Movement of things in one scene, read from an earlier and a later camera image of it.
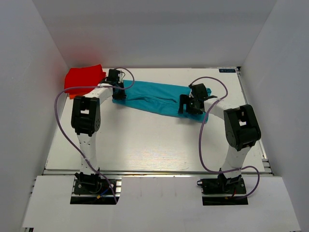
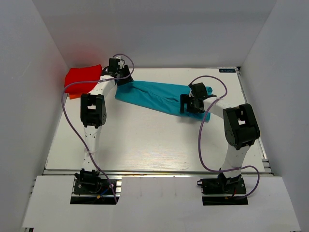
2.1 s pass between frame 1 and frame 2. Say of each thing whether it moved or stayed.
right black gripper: stayed
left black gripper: moved
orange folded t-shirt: stayed
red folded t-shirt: stayed
